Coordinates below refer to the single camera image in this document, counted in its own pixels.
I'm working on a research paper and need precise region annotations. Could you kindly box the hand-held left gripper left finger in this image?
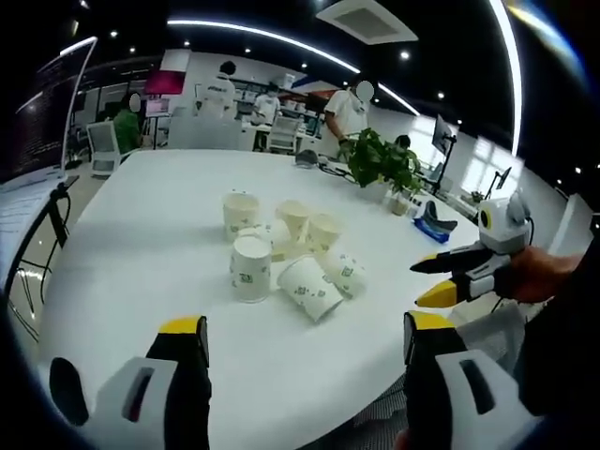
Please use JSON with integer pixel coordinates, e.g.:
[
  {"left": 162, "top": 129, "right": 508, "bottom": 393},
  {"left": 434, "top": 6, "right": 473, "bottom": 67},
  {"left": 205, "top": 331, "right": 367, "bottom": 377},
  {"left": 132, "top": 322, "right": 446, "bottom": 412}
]
[{"left": 93, "top": 314, "right": 213, "bottom": 450}]

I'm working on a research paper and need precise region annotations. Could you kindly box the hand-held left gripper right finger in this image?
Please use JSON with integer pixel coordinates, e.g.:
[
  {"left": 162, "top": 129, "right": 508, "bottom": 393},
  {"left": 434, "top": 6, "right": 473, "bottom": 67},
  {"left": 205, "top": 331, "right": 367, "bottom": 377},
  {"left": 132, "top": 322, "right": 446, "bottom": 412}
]
[{"left": 402, "top": 308, "right": 538, "bottom": 450}]

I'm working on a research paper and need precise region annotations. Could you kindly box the group of white paper cups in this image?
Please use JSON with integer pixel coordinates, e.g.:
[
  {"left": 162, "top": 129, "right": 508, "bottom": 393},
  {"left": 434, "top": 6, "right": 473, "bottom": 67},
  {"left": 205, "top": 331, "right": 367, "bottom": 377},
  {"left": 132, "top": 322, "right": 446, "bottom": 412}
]
[{"left": 221, "top": 189, "right": 369, "bottom": 325}]

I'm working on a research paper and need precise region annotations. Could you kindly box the person's right hand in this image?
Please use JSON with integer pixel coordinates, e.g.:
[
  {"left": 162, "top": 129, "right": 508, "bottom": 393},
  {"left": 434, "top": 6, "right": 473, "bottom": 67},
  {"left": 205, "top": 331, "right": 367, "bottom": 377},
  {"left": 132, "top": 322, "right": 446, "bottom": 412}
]
[{"left": 497, "top": 245, "right": 586, "bottom": 305}]

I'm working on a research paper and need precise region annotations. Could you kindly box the blue packet with black item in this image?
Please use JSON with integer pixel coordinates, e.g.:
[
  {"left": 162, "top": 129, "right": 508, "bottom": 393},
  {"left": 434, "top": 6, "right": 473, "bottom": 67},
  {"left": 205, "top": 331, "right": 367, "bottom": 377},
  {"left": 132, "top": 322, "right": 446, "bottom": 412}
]
[{"left": 412, "top": 199, "right": 459, "bottom": 246}]

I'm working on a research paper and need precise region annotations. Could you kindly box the white patterned cloth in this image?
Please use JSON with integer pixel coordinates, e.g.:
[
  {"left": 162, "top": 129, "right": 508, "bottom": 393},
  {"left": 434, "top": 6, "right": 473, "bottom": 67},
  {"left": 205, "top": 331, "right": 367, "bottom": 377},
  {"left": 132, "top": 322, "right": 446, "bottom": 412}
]
[{"left": 455, "top": 303, "right": 527, "bottom": 374}]

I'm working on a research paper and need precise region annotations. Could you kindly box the monitor on black stand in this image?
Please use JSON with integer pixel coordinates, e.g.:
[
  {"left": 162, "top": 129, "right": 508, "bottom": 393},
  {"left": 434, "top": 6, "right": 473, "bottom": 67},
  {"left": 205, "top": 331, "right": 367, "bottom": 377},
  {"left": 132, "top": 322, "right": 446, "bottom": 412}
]
[{"left": 431, "top": 113, "right": 459, "bottom": 197}]

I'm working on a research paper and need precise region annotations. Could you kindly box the green potted plant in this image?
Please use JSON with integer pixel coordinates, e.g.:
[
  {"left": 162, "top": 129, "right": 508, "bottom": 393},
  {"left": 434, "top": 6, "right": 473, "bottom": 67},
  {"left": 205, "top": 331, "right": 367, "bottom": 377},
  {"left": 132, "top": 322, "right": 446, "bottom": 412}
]
[{"left": 345, "top": 126, "right": 426, "bottom": 203}]

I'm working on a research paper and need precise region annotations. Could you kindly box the white table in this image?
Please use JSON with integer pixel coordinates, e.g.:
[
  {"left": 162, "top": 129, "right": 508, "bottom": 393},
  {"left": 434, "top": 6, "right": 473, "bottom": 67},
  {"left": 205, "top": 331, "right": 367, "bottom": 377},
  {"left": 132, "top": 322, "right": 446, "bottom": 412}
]
[{"left": 37, "top": 147, "right": 533, "bottom": 450}]

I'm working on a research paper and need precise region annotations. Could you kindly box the dark item on table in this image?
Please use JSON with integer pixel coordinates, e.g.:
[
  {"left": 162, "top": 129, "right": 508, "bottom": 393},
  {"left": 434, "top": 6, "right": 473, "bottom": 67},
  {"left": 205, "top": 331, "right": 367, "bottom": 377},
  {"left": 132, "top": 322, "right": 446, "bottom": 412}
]
[{"left": 293, "top": 149, "right": 321, "bottom": 169}]

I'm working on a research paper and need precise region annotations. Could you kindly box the white office chair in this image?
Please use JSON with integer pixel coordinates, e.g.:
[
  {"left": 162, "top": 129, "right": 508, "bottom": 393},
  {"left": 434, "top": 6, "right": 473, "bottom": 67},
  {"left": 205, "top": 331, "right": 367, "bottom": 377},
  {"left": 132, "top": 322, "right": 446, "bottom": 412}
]
[
  {"left": 85, "top": 121, "right": 124, "bottom": 178},
  {"left": 268, "top": 114, "right": 302, "bottom": 155}
]

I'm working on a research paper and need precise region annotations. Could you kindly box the ceiling air vent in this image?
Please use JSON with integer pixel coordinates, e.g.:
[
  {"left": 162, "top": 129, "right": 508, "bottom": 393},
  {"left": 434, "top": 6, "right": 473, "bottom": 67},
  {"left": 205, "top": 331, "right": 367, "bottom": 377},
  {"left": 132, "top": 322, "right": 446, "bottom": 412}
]
[{"left": 315, "top": 0, "right": 420, "bottom": 47}]

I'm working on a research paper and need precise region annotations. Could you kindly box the large computer monitor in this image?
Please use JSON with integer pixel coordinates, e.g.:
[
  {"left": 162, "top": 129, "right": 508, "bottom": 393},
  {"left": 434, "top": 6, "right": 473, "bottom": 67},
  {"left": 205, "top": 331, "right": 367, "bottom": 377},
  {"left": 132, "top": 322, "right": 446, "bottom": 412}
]
[{"left": 0, "top": 36, "right": 98, "bottom": 185}]

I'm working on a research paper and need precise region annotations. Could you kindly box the red wall screen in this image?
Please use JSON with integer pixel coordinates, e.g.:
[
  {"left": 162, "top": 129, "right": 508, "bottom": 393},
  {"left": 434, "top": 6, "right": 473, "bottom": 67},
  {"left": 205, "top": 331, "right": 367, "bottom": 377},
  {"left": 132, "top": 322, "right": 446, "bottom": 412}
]
[{"left": 142, "top": 68, "right": 185, "bottom": 96}]

